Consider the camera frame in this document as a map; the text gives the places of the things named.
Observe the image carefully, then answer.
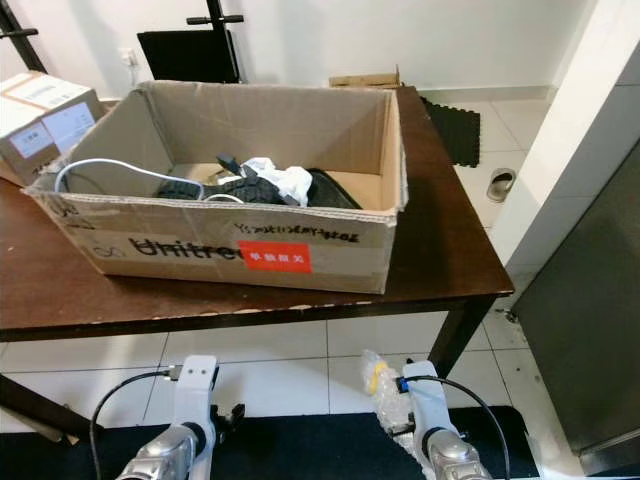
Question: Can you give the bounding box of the clear bubble wrap bag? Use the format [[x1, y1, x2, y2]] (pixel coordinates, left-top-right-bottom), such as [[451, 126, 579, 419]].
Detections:
[[359, 349, 413, 443]]

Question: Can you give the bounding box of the black floor mat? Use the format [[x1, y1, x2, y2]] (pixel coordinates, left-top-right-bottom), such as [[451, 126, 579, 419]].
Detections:
[[0, 404, 543, 480]]

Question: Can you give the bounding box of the large brown cardboard box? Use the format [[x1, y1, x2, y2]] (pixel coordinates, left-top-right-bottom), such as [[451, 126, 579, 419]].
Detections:
[[24, 79, 410, 297]]

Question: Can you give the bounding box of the dark brown wooden table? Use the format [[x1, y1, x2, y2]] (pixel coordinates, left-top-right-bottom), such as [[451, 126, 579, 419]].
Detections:
[[0, 85, 517, 443]]

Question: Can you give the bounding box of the dark grey cabinet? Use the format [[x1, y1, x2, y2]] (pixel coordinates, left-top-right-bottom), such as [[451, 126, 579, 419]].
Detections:
[[509, 138, 640, 477]]

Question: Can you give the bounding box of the black ribbed rubber item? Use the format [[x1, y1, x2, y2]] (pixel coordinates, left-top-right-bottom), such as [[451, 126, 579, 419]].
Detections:
[[154, 152, 307, 210]]

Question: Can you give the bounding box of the white crumpled tissue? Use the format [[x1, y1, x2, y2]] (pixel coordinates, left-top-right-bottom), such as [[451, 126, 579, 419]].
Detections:
[[239, 156, 314, 207]]

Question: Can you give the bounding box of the black flat rubber piece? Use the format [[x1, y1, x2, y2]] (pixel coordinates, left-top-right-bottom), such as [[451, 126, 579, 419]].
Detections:
[[304, 168, 362, 212]]

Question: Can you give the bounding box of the grey slipper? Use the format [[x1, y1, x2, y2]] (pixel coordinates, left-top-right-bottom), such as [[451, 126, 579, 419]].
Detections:
[[486, 167, 519, 205]]

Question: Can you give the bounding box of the black foam floor tile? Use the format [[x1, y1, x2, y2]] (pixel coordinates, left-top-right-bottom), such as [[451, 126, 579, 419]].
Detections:
[[419, 96, 484, 170]]

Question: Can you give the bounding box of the cardboard box with white labels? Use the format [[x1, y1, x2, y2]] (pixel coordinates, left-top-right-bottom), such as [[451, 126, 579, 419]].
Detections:
[[0, 70, 107, 189]]

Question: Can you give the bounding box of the small wooden crate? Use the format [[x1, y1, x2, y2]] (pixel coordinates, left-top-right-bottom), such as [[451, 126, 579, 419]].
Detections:
[[327, 64, 402, 90]]

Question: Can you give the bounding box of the black flat panel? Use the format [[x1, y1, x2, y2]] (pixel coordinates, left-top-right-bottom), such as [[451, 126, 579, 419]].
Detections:
[[136, 28, 242, 87]]

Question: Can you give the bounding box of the black metal stand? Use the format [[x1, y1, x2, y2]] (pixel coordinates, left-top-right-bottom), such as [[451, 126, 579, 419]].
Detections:
[[0, 0, 28, 75], [186, 0, 247, 84]]

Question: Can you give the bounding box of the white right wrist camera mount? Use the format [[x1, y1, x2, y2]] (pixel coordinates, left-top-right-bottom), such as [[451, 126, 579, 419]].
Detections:
[[399, 360, 458, 443]]

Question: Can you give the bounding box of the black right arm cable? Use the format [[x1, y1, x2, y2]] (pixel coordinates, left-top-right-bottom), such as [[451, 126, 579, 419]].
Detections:
[[400, 374, 513, 480]]

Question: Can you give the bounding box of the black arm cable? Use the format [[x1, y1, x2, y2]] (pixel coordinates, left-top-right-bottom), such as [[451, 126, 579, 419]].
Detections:
[[89, 369, 183, 480], [400, 374, 513, 480]]

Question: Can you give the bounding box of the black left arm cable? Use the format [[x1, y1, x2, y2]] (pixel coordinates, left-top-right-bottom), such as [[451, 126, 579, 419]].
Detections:
[[89, 369, 183, 480]]

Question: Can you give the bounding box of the white cable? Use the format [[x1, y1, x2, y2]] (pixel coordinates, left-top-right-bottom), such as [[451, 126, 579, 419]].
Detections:
[[52, 157, 243, 205]]

